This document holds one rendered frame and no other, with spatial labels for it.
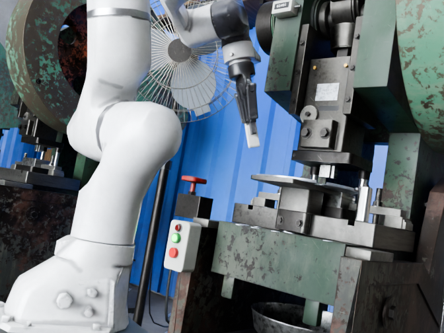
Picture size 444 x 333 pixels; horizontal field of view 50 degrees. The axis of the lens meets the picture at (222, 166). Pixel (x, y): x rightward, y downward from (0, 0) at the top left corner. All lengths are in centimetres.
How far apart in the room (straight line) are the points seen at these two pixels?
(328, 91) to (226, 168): 182
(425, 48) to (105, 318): 81
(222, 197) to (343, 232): 196
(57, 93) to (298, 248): 147
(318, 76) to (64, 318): 99
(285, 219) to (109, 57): 70
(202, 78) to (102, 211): 130
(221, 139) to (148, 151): 249
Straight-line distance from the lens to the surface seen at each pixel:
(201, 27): 128
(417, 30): 109
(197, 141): 337
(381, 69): 133
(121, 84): 86
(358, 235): 123
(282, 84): 146
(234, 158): 309
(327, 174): 143
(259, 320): 139
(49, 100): 229
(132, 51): 82
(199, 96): 204
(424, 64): 110
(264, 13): 166
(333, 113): 140
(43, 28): 232
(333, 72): 144
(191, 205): 141
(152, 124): 76
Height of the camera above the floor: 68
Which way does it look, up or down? 5 degrees up
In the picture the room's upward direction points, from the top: 10 degrees clockwise
